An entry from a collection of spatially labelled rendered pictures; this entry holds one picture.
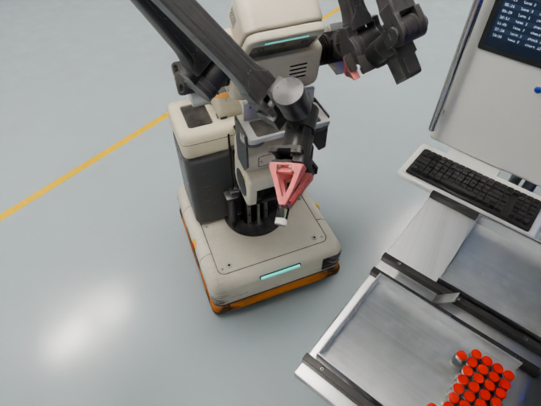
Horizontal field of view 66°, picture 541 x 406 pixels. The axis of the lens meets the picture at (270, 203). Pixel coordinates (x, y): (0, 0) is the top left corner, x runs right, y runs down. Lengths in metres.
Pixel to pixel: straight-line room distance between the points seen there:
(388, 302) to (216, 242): 1.01
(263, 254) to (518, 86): 1.11
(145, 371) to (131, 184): 1.13
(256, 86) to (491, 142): 0.96
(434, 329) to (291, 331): 1.01
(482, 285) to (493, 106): 0.60
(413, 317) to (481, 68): 0.79
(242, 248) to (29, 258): 1.15
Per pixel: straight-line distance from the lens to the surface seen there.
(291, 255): 1.84
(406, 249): 1.17
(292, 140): 0.78
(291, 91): 0.75
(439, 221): 1.26
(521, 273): 1.24
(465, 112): 1.55
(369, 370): 0.99
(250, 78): 0.82
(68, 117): 3.30
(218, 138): 1.62
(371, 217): 2.39
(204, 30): 0.79
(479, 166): 1.61
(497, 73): 1.46
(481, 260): 1.22
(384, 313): 1.05
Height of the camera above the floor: 1.79
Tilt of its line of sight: 48 degrees down
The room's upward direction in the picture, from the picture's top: straight up
